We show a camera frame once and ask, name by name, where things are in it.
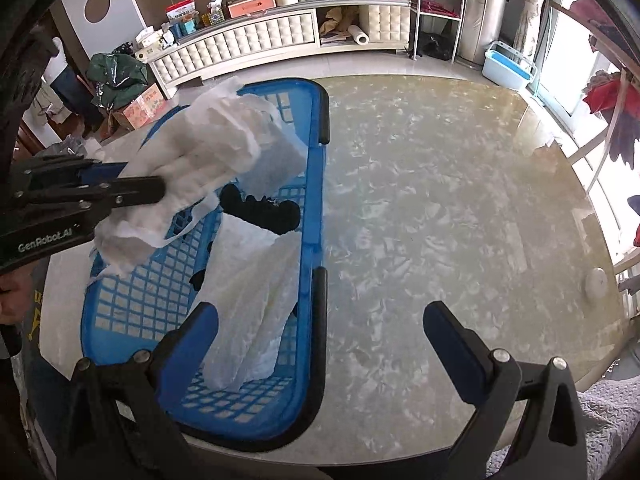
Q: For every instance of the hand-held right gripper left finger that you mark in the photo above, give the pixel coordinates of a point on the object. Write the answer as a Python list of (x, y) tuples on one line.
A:
[(186, 355)]

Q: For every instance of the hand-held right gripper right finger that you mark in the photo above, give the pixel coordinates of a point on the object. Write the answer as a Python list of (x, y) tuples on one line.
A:
[(452, 355)]

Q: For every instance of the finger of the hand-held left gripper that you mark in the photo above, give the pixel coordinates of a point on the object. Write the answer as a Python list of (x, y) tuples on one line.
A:
[(97, 169), (135, 191)]

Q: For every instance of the black glove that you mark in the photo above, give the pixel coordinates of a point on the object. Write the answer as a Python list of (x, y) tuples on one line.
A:
[(265, 212), (199, 280)]

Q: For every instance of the white textured towel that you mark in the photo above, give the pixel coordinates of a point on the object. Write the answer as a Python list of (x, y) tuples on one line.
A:
[(250, 310)]

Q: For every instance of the white gauze cloth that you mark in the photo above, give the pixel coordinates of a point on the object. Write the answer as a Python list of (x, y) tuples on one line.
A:
[(220, 135)]

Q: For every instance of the blue plastic basket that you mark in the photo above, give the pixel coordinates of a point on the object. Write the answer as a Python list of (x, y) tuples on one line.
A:
[(300, 260)]

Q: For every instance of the person's left hand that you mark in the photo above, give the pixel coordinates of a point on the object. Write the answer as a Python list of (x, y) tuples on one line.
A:
[(12, 300)]

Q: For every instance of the printed cardboard box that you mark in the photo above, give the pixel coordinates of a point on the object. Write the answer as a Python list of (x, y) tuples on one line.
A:
[(142, 107)]

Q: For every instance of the green plastic bag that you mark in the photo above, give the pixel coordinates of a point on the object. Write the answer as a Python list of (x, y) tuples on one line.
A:
[(117, 77)]

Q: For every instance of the tissue box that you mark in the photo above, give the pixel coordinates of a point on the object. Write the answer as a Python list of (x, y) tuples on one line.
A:
[(147, 39)]

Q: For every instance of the small white round object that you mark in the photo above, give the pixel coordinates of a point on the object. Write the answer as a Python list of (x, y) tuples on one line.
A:
[(596, 285)]

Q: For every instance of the grey knit blanket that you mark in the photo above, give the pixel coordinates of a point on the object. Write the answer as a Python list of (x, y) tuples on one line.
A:
[(600, 425)]

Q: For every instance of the red and white package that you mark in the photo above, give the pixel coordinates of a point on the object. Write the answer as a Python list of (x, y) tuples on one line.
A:
[(181, 11)]

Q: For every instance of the white tufted television cabinet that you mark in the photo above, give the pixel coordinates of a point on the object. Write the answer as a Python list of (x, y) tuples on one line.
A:
[(250, 42)]

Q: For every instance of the pink box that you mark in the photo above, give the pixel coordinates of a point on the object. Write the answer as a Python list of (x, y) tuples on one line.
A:
[(250, 6)]

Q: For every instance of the white paper roll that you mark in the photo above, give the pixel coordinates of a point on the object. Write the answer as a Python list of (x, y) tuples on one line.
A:
[(359, 35)]

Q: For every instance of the blue and white plastic box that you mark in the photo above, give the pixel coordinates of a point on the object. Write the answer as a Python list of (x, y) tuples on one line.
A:
[(507, 67)]

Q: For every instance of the red garment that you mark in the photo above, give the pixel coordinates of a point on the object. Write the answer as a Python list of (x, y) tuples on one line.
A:
[(607, 95)]

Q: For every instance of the wooden clothes rack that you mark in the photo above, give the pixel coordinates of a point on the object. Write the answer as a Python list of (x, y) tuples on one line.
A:
[(622, 90)]

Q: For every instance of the white metal rack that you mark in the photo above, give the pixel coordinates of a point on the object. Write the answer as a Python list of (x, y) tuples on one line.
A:
[(415, 10)]

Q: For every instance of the white standing air conditioner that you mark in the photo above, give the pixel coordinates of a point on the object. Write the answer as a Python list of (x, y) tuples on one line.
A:
[(485, 10)]

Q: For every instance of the patterned curtain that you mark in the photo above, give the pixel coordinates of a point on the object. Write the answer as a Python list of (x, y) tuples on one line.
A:
[(532, 5)]

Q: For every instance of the round brown wall decoration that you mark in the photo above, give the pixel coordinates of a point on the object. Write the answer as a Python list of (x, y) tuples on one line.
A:
[(97, 6)]

